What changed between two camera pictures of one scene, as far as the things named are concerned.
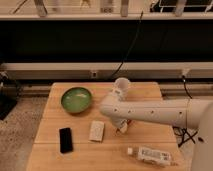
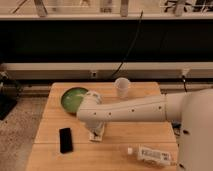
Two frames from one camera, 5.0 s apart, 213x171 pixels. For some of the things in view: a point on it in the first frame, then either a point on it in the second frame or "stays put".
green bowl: (76, 99) stays put
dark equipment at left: (8, 95) stays put
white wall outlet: (94, 74) stays put
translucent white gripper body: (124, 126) → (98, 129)
